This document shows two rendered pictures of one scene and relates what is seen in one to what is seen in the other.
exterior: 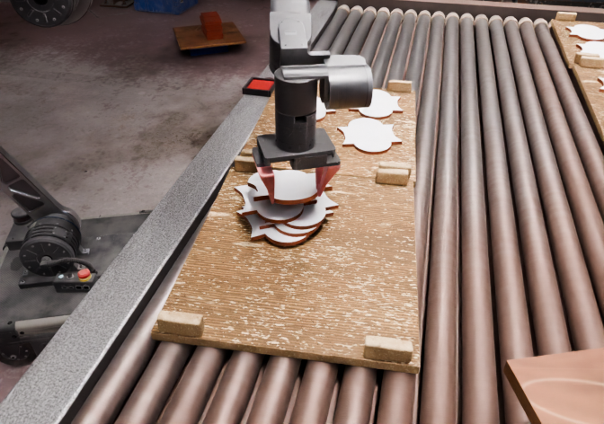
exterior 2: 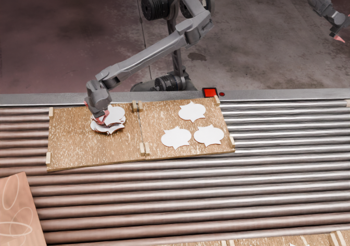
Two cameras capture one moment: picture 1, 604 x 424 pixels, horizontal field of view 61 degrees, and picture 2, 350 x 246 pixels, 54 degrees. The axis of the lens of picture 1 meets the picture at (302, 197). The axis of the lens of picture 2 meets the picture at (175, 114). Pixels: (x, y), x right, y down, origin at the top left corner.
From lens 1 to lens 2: 137 cm
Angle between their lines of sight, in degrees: 49
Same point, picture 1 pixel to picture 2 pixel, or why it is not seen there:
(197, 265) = (78, 110)
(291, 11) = (113, 69)
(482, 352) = (58, 187)
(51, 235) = (164, 82)
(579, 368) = (22, 187)
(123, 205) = not seen: hidden behind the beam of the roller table
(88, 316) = (57, 96)
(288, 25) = (104, 72)
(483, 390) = (43, 188)
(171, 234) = not seen: hidden behind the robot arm
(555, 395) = (13, 181)
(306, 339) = (52, 142)
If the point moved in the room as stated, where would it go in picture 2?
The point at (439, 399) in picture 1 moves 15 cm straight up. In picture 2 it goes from (39, 177) to (30, 155)
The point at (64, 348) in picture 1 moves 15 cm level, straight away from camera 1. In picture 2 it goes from (46, 96) to (67, 81)
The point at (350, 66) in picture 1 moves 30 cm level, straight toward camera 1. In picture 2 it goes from (99, 95) to (17, 104)
